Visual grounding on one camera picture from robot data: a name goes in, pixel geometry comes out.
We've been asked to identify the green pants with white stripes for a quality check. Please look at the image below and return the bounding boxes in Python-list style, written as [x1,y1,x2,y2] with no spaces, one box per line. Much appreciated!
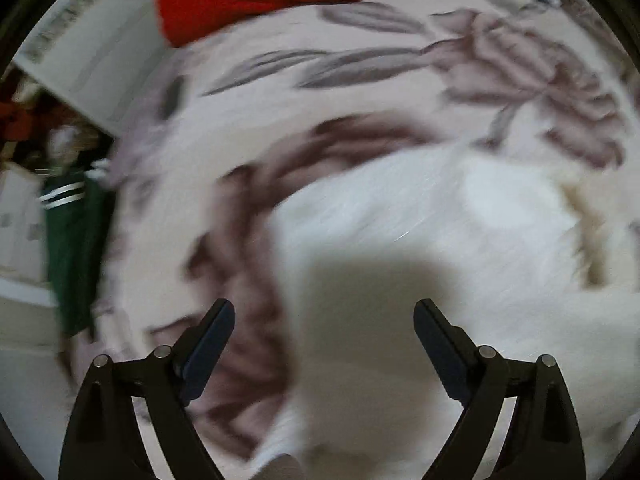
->
[40,157,118,338]

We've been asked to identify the floral bed blanket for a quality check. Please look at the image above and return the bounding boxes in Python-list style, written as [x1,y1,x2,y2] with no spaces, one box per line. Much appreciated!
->
[65,0,640,466]

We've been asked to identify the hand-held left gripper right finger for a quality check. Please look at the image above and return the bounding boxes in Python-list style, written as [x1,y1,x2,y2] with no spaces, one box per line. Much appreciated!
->
[413,298,587,480]

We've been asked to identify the white sliding wardrobe door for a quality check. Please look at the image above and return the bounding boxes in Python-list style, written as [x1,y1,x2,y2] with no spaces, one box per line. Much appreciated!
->
[12,0,171,136]

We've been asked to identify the white towel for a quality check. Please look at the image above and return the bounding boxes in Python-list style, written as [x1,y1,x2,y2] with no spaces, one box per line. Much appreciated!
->
[250,142,640,480]

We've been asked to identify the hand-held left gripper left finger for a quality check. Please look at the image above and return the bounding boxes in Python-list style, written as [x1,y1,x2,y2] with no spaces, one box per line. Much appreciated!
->
[59,298,236,480]

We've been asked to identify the hanging red clothes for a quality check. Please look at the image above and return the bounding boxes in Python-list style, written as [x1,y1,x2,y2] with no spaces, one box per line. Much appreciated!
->
[0,99,33,142]

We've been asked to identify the white drawer unit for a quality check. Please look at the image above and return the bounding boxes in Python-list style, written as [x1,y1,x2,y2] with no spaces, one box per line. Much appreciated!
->
[0,166,51,286]

